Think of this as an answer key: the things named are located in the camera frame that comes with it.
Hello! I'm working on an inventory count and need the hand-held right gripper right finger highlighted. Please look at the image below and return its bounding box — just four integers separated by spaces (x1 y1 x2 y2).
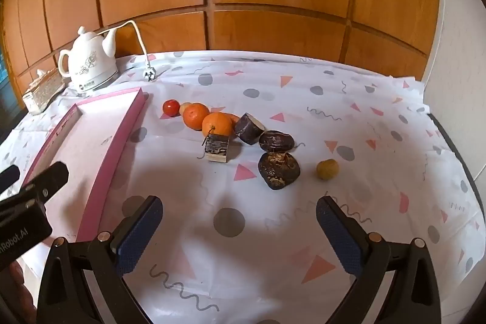
316 196 445 324

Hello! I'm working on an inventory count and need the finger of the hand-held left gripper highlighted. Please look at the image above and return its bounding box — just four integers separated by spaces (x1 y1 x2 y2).
23 162 70 204
0 165 21 192

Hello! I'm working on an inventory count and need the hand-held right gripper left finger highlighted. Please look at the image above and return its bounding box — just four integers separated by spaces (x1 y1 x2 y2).
36 195 164 324

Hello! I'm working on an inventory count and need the pink rimmed tray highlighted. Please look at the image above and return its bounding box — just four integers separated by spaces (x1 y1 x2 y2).
21 87 149 242

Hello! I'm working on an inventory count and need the small yellow round fruit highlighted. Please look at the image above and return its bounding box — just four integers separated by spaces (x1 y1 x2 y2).
317 159 339 181

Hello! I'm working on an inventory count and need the dark brown water chestnut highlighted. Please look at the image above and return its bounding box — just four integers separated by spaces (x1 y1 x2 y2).
259 130 305 153
258 152 301 190

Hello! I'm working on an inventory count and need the orange mandarin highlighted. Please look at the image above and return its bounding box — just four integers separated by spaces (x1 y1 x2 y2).
201 112 233 138
183 102 210 131

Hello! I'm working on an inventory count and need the purple sugarcane piece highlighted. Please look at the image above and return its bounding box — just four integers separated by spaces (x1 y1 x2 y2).
233 112 266 146

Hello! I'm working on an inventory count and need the silver embossed tissue box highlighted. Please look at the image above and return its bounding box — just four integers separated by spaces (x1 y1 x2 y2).
22 69 65 116

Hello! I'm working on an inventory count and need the dark window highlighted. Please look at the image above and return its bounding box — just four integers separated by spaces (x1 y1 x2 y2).
0 43 18 120

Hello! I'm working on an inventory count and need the mottled sugarcane piece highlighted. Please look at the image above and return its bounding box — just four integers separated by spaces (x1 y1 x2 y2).
197 133 231 163

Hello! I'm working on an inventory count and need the white patterned tablecloth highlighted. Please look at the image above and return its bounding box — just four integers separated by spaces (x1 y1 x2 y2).
0 50 481 324

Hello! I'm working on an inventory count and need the white ceramic electric kettle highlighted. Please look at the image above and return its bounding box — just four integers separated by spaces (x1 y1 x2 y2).
58 26 119 96

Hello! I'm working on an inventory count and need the white kettle power cable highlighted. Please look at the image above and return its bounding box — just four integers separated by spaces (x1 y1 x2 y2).
99 19 157 83

